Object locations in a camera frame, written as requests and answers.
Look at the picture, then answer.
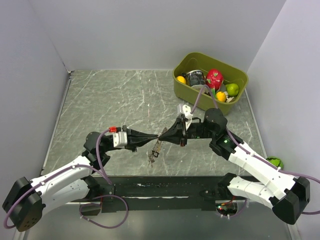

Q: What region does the yellow lemon toy left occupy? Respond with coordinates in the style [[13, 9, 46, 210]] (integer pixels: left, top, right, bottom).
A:
[[176, 75, 187, 84]]

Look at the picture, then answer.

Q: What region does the green watermelon ball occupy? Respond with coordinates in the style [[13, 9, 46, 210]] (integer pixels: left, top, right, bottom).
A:
[[266, 156, 284, 169]]

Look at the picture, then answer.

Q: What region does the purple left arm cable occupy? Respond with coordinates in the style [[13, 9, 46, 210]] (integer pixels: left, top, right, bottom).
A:
[[3, 128, 116, 230]]

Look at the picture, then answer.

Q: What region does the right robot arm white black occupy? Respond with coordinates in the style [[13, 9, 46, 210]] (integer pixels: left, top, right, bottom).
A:
[[158, 105, 310, 225]]

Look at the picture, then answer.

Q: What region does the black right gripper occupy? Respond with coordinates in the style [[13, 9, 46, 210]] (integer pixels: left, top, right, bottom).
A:
[[158, 117, 215, 147]]

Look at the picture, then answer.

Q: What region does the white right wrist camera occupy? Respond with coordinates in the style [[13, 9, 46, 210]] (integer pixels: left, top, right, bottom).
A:
[[177, 103, 193, 130]]

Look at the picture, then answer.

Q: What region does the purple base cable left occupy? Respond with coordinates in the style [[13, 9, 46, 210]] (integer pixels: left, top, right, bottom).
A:
[[79, 194, 130, 229]]

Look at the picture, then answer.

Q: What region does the yellow lemon toy right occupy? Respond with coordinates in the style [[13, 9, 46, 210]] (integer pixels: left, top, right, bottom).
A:
[[216, 91, 227, 103]]

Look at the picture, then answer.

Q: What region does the green pear toy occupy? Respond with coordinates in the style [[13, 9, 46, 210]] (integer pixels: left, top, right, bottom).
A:
[[225, 83, 240, 97]]

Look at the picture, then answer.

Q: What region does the olive green plastic bin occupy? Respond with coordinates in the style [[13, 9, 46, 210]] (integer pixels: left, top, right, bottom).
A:
[[172, 52, 249, 115]]

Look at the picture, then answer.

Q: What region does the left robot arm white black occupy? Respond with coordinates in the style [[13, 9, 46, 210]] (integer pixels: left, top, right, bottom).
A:
[[2, 126, 158, 232]]

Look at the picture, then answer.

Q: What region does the red dragon fruit toy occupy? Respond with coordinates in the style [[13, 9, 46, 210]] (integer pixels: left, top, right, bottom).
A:
[[205, 68, 224, 92]]

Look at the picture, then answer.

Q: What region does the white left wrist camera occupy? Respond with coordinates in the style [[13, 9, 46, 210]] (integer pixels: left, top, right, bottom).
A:
[[108, 126, 128, 148]]

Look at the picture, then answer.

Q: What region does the black printed cup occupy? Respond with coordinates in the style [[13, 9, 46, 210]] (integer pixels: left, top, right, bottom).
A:
[[185, 70, 206, 91]]

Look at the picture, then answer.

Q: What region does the yellow lemon toy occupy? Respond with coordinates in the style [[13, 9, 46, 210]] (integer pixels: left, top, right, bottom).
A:
[[216, 91, 227, 103], [176, 75, 187, 84]]

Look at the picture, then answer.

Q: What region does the aluminium rail frame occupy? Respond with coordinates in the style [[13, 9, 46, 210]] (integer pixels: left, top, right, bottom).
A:
[[23, 182, 290, 206]]

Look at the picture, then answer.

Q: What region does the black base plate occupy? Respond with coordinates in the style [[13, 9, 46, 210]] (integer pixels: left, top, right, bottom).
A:
[[68, 174, 251, 213]]

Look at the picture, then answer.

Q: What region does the metal disc keyring with rings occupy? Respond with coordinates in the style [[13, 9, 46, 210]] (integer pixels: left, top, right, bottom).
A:
[[147, 139, 163, 167]]

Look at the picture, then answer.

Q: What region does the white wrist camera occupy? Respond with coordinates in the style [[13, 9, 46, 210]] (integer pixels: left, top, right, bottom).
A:
[[177, 103, 193, 130], [108, 126, 128, 148]]

